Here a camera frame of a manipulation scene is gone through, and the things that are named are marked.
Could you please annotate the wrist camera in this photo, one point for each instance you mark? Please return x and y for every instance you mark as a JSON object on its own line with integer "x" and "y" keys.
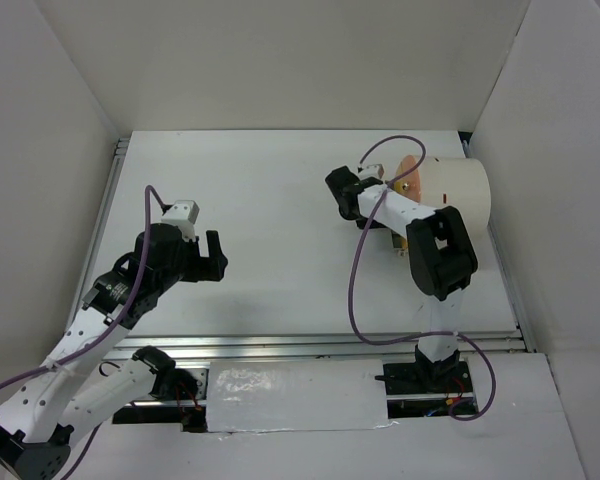
{"x": 182, "y": 214}
{"x": 371, "y": 171}

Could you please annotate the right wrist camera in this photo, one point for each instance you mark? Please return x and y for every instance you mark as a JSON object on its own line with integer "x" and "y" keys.
{"x": 371, "y": 171}

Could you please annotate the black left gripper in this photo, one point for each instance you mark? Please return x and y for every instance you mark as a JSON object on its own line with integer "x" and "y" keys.
{"x": 206, "y": 267}

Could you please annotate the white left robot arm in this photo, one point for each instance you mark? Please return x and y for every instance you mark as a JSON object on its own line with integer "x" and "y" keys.
{"x": 53, "y": 411}

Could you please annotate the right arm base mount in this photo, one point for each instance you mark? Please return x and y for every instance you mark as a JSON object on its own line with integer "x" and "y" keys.
{"x": 410, "y": 395}

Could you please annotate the orange drawer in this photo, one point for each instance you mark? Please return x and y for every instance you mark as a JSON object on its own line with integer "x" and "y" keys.
{"x": 409, "y": 184}

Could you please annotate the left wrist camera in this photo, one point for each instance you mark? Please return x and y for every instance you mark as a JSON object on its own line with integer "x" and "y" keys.
{"x": 182, "y": 214}

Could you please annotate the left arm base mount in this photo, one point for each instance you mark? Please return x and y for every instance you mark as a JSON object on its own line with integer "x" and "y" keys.
{"x": 181, "y": 402}

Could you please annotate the aluminium rail frame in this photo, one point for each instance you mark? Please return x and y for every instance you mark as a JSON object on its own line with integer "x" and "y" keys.
{"x": 284, "y": 294}

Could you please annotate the white taped cover panel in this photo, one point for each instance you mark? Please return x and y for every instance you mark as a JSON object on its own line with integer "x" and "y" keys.
{"x": 316, "y": 395}

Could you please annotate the cream cylindrical drawer organizer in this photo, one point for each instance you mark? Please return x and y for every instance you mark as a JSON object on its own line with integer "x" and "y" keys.
{"x": 463, "y": 184}

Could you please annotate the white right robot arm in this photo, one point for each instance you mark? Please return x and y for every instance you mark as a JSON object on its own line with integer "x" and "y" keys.
{"x": 441, "y": 259}

